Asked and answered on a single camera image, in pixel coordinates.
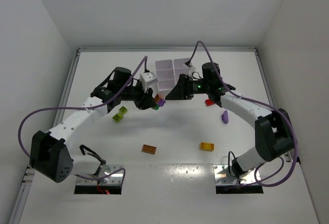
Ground brown lego plate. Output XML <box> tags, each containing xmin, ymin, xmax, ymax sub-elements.
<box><xmin>141</xmin><ymin>144</ymin><xmax>156</xmax><ymax>155</ymax></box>
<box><xmin>154</xmin><ymin>93</ymin><xmax>165</xmax><ymax>103</ymax></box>

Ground long red lego brick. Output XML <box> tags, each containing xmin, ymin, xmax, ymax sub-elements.
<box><xmin>205</xmin><ymin>99</ymin><xmax>214</xmax><ymax>106</ymax></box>

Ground lime green lego brick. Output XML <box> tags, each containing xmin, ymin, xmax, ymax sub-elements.
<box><xmin>119</xmin><ymin>106</ymin><xmax>127</xmax><ymax>115</ymax></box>

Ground lavender curved lego brick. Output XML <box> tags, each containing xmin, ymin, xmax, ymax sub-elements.
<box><xmin>221</xmin><ymin>110</ymin><xmax>229</xmax><ymax>124</ymax></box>

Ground yellow lego brick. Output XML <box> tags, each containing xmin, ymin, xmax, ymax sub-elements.
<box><xmin>199</xmin><ymin>142</ymin><xmax>214</xmax><ymax>152</ymax></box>

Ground purple lego plate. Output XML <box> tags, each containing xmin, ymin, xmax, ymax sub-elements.
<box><xmin>157</xmin><ymin>99</ymin><xmax>166</xmax><ymax>107</ymax></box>

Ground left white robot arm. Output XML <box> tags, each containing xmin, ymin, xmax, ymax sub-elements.
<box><xmin>30</xmin><ymin>67</ymin><xmax>157</xmax><ymax>183</ymax></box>

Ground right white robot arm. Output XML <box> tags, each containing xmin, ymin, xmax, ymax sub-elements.
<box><xmin>166</xmin><ymin>63</ymin><xmax>295</xmax><ymax>178</ymax></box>

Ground left white compartment tray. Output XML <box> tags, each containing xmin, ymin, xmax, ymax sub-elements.
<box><xmin>155</xmin><ymin>60</ymin><xmax>176</xmax><ymax>91</ymax></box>

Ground white compartment tray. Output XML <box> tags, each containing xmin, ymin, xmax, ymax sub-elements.
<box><xmin>173</xmin><ymin>58</ymin><xmax>190</xmax><ymax>83</ymax></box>
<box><xmin>155</xmin><ymin>60</ymin><xmax>176</xmax><ymax>91</ymax></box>

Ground right white compartment tray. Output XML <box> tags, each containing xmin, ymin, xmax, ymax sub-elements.
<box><xmin>173</xmin><ymin>58</ymin><xmax>190</xmax><ymax>83</ymax></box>

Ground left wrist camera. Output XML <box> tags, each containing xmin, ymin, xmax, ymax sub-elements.
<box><xmin>139</xmin><ymin>72</ymin><xmax>157</xmax><ymax>92</ymax></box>

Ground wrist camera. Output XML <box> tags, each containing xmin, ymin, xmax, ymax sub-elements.
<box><xmin>139</xmin><ymin>72</ymin><xmax>157</xmax><ymax>92</ymax></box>
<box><xmin>183</xmin><ymin>60</ymin><xmax>196</xmax><ymax>75</ymax></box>

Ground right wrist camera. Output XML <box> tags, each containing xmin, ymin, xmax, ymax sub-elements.
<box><xmin>183</xmin><ymin>60</ymin><xmax>196</xmax><ymax>75</ymax></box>

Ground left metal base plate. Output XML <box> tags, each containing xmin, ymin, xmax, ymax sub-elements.
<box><xmin>76</xmin><ymin>164</ymin><xmax>126</xmax><ymax>186</ymax></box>

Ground metal base plate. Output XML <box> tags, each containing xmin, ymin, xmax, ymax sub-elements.
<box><xmin>76</xmin><ymin>164</ymin><xmax>126</xmax><ymax>186</ymax></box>
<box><xmin>213</xmin><ymin>164</ymin><xmax>262</xmax><ymax>186</ymax></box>

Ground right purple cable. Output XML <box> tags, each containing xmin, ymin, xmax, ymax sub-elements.
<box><xmin>185</xmin><ymin>41</ymin><xmax>299</xmax><ymax>188</ymax></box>

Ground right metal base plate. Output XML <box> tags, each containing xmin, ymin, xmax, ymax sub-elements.
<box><xmin>213</xmin><ymin>164</ymin><xmax>262</xmax><ymax>186</ymax></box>

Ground red wires under table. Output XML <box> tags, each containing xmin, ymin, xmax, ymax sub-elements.
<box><xmin>96</xmin><ymin>182</ymin><xmax>111</xmax><ymax>195</ymax></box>

